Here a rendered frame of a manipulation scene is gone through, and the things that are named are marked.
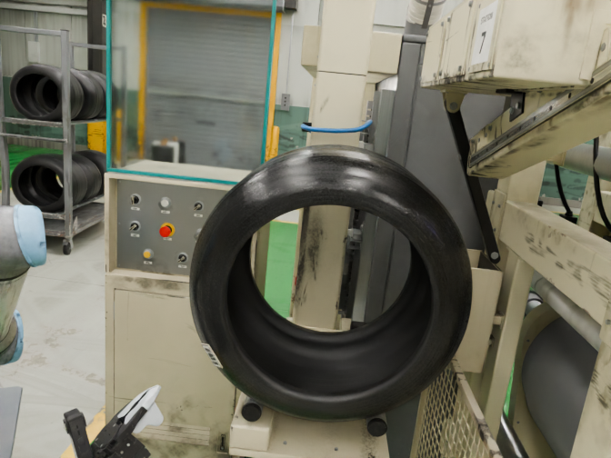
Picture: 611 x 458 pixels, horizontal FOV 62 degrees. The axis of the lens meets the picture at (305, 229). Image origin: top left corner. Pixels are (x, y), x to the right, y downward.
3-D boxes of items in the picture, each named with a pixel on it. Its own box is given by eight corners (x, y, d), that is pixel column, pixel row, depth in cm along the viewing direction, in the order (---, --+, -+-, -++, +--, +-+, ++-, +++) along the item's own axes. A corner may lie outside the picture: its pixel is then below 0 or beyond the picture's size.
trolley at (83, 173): (73, 217, 581) (69, 40, 533) (127, 223, 580) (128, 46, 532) (0, 251, 452) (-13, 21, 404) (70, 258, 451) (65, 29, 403)
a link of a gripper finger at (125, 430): (143, 407, 98) (109, 446, 94) (136, 402, 98) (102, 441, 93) (151, 413, 94) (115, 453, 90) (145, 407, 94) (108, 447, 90)
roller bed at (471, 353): (417, 335, 159) (432, 244, 152) (465, 340, 158) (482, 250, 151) (428, 367, 140) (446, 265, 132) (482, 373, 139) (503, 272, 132)
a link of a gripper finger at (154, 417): (175, 401, 102) (142, 440, 97) (155, 382, 100) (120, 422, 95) (181, 403, 99) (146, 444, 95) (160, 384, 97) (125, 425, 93)
